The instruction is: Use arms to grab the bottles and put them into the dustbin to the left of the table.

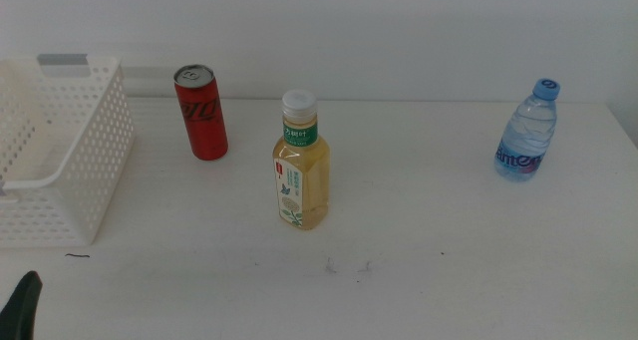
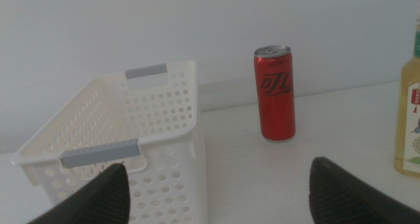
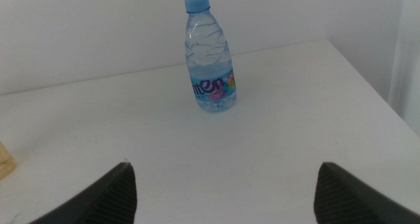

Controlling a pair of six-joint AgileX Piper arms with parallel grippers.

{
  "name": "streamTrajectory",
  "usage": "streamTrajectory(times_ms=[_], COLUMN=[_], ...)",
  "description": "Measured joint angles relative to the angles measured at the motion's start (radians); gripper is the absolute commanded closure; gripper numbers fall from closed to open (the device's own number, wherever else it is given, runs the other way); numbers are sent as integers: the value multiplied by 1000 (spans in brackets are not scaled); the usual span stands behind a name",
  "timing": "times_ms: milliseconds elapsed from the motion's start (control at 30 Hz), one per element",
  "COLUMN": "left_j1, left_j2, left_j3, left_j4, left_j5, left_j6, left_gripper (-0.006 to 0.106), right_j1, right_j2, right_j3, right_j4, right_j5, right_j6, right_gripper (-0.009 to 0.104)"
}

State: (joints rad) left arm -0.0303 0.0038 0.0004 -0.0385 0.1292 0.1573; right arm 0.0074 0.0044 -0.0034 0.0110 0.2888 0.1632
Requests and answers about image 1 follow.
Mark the red soda can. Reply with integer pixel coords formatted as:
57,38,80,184
172,63,229,162

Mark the yellow tea bottle white cap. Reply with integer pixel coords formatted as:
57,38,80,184
271,89,331,231

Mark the clear water bottle blue cap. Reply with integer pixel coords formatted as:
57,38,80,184
493,78,561,182

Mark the white perforated plastic basket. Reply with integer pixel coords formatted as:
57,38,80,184
0,54,137,248

